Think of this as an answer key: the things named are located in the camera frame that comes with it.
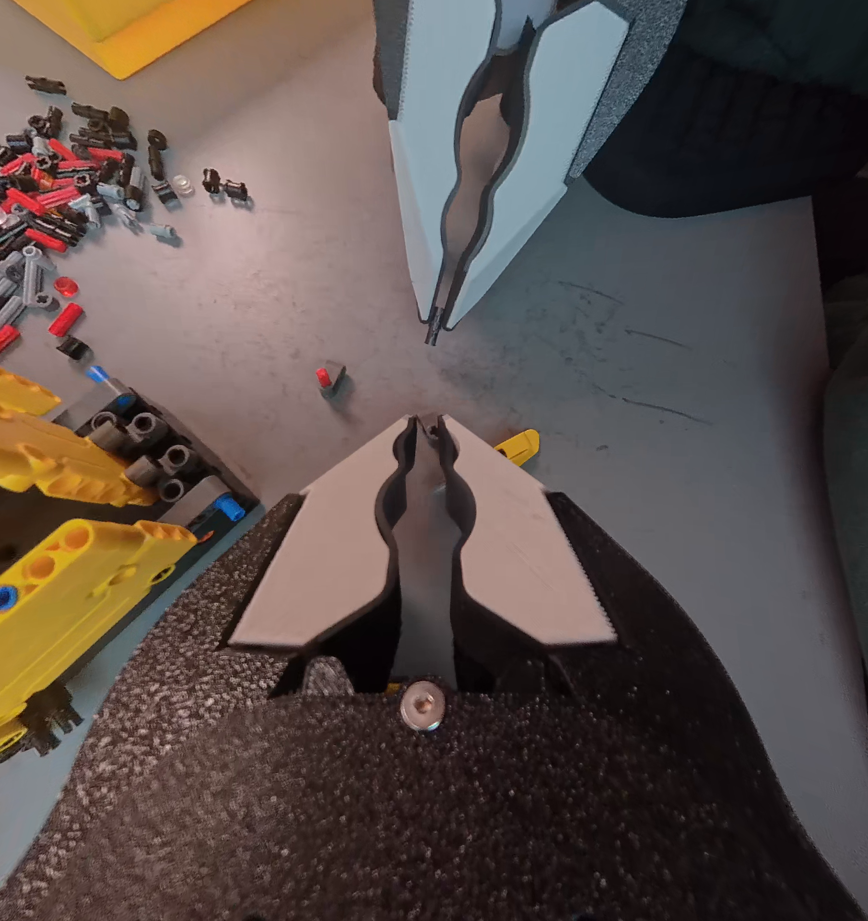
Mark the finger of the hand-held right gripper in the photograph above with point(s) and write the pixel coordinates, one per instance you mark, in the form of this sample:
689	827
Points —
557	130
431	159

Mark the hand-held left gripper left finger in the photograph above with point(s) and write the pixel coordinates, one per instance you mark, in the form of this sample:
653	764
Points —
319	576

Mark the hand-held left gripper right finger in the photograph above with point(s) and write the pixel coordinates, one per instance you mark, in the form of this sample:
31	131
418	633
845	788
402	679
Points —
528	576

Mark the small yellow lego subassembly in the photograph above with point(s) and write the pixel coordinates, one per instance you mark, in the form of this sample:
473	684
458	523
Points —
518	448

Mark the thin black lego pin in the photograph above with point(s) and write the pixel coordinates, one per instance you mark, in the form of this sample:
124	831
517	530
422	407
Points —
434	324

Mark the grey lego connector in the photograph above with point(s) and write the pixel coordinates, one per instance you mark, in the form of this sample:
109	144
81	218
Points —
338	382

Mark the yellow black lego model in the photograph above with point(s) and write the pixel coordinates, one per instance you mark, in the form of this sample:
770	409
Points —
75	554

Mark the pile of small lego pins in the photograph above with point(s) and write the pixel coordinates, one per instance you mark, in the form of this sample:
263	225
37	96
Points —
75	187

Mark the yellow bin with small parts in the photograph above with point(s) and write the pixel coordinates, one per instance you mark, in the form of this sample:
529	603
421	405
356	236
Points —
132	29

